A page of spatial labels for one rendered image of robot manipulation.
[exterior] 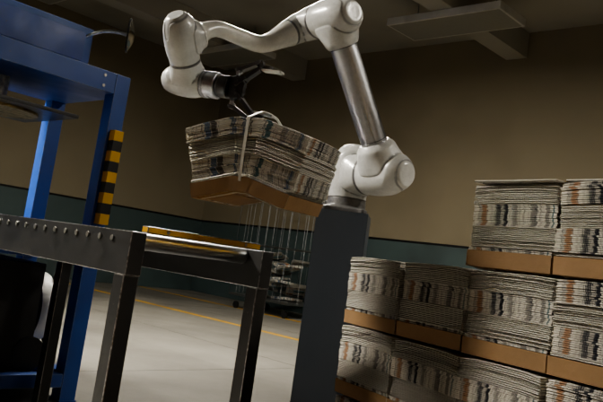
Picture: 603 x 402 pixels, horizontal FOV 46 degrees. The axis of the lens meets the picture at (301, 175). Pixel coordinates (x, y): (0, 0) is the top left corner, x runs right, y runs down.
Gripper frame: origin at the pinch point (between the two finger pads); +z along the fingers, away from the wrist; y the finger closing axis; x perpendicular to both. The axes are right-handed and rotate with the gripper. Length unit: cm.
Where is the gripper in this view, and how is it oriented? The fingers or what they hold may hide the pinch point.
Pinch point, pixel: (275, 93)
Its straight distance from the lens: 228.4
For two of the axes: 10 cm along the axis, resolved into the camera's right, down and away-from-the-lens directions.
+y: -2.0, 9.8, -0.7
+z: 9.1, 1.6, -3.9
